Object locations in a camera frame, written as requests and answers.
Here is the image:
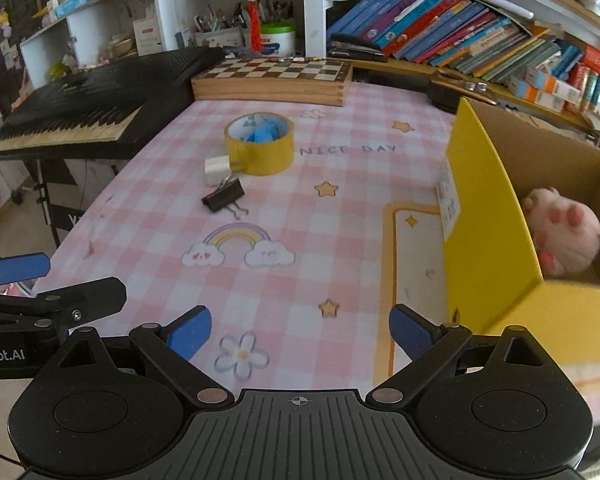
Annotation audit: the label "white bookshelf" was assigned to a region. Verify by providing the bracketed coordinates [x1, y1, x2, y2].
[17, 0, 600, 136]

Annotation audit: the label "green-lid white jar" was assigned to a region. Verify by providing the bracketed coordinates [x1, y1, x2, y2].
[260, 21, 297, 57]

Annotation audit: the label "yellow cardboard box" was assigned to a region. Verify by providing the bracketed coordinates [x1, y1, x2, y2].
[437, 96, 600, 363]

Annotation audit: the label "white orange-bordered mat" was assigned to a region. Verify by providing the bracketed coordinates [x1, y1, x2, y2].
[372, 201, 461, 386]

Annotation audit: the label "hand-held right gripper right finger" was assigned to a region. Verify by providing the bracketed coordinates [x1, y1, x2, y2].
[365, 304, 573, 406]

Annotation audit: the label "yellow tape roll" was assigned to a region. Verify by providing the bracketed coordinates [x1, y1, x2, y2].
[224, 112, 296, 177]

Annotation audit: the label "black electronic keyboard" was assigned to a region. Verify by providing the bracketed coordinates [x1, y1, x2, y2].
[0, 47, 226, 162]

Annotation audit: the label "red book set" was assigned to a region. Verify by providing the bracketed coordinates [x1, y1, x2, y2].
[567, 45, 600, 116]

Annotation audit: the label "white box red label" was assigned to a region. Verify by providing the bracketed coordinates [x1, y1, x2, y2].
[132, 17, 165, 56]

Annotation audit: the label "orange white carton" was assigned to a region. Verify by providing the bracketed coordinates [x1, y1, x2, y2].
[507, 77, 566, 113]
[525, 67, 581, 103]

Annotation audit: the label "red tassel ornament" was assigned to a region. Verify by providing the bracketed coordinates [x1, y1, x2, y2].
[245, 0, 263, 53]

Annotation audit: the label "black binder clip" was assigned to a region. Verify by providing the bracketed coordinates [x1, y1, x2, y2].
[201, 177, 251, 221]

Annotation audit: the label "white pen holder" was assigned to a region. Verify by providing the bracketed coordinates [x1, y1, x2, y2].
[194, 27, 245, 48]

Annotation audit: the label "bunch of pens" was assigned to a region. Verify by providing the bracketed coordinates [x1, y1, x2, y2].
[195, 2, 251, 31]

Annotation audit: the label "row of leaning books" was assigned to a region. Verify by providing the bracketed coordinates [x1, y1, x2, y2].
[327, 0, 586, 86]

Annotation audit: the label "pink plush toy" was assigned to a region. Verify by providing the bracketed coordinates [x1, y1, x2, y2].
[522, 186, 600, 278]

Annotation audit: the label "blue plastic pieces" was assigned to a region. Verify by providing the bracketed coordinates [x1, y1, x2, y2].
[242, 116, 287, 145]

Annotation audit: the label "white charger plug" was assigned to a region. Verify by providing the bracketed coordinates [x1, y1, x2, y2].
[204, 156, 231, 188]

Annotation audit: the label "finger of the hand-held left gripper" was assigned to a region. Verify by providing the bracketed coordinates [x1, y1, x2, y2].
[0, 252, 52, 287]
[0, 276, 127, 333]

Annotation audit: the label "black stapler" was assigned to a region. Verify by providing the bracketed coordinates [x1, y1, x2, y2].
[327, 34, 388, 63]

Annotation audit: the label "pink checked desktop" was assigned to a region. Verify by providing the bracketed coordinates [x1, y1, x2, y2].
[30, 80, 600, 428]

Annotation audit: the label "black keyboard stand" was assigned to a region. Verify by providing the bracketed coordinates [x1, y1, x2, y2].
[10, 157, 126, 251]

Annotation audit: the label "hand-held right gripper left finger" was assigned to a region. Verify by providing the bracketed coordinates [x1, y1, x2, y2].
[37, 305, 233, 406]

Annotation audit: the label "blue tissue pack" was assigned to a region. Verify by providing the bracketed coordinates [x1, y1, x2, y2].
[55, 0, 95, 18]

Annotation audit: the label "wooden chessboard box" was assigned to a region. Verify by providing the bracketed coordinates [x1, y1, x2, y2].
[190, 56, 353, 107]

